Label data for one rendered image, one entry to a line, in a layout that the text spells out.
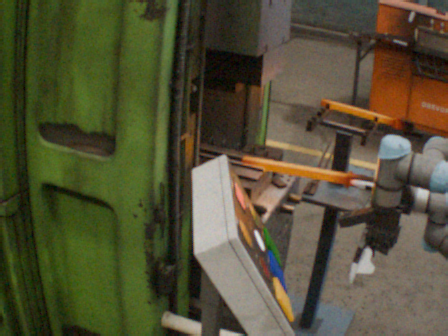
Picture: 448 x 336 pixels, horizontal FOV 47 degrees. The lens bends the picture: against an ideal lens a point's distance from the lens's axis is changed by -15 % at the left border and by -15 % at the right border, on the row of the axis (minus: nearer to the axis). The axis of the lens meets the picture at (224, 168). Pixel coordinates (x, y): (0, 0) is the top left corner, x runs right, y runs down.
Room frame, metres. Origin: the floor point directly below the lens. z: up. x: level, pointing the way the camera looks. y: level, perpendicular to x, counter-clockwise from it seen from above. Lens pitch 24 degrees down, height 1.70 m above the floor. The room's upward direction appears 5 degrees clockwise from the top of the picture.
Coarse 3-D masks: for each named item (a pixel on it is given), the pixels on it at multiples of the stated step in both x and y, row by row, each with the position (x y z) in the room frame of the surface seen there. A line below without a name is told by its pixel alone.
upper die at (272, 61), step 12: (276, 48) 1.57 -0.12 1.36; (216, 60) 1.51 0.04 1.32; (228, 60) 1.50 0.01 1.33; (240, 60) 1.48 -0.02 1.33; (252, 60) 1.47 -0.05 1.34; (264, 60) 1.47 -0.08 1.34; (276, 60) 1.58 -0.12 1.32; (204, 72) 1.52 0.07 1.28; (216, 72) 1.51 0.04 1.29; (228, 72) 1.49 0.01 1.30; (240, 72) 1.48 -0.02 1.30; (252, 72) 1.47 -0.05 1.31; (264, 72) 1.48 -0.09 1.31; (276, 72) 1.59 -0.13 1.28; (252, 84) 1.47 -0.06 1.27; (264, 84) 1.49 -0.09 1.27
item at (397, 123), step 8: (320, 104) 2.17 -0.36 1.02; (336, 104) 2.15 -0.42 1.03; (344, 104) 2.16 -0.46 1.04; (352, 112) 2.11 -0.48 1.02; (360, 112) 2.10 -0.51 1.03; (368, 112) 2.10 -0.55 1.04; (384, 120) 2.05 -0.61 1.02; (392, 120) 2.04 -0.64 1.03; (400, 120) 2.03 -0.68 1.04; (408, 120) 2.03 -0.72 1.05; (400, 128) 2.03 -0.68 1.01; (408, 128) 2.02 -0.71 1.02
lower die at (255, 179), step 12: (204, 144) 1.72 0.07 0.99; (204, 156) 1.62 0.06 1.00; (240, 156) 1.63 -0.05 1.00; (252, 156) 1.66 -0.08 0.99; (240, 168) 1.57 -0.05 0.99; (252, 168) 1.57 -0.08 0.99; (264, 168) 1.56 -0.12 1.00; (240, 180) 1.51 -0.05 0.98; (252, 180) 1.51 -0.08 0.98; (264, 180) 1.58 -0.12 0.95; (252, 192) 1.48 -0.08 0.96
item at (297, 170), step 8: (248, 160) 1.58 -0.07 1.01; (256, 160) 1.58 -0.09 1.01; (264, 160) 1.59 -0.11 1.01; (272, 160) 1.59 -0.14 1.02; (272, 168) 1.56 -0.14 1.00; (280, 168) 1.55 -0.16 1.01; (288, 168) 1.54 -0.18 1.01; (296, 168) 1.53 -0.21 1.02; (304, 168) 1.54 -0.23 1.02; (312, 168) 1.54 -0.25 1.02; (304, 176) 1.52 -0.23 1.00; (312, 176) 1.52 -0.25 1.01; (320, 176) 1.51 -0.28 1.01; (328, 176) 1.50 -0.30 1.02; (336, 176) 1.49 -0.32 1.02; (344, 176) 1.49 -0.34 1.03; (352, 176) 1.48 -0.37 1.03; (360, 176) 1.48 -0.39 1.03; (368, 176) 1.48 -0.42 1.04; (352, 184) 1.47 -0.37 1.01
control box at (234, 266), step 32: (224, 160) 1.14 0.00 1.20; (224, 192) 1.00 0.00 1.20; (224, 224) 0.89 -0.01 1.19; (256, 224) 1.08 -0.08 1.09; (224, 256) 0.83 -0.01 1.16; (256, 256) 0.90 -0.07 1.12; (224, 288) 0.83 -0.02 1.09; (256, 288) 0.84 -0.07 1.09; (256, 320) 0.84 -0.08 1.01; (288, 320) 0.86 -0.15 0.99
